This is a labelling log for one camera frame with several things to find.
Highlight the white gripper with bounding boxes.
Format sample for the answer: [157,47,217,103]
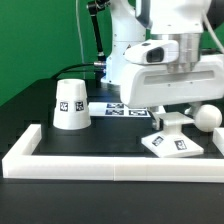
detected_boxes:
[120,54,224,130]

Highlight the white lamp base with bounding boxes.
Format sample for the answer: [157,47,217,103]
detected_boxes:
[141,112,204,158]

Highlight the white lamp bulb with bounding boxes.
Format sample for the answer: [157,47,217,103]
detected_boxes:
[185,104,222,132]

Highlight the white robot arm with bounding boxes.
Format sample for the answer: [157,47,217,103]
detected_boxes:
[101,0,224,114]

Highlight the white lamp shade hood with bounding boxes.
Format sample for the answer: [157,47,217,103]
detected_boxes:
[53,79,91,130]

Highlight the white marker tag sheet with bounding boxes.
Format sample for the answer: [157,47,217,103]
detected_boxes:
[89,102,150,117]

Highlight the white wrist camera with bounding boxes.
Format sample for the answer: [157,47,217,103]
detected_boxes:
[124,39,179,65]

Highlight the black cable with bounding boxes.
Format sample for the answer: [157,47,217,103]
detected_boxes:
[50,61,107,80]

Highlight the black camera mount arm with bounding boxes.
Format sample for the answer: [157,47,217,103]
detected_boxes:
[87,0,110,61]

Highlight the white U-shaped frame barrier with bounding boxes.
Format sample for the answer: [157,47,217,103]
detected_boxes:
[2,124,224,183]

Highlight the white thin cable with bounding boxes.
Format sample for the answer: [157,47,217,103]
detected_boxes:
[75,0,86,80]

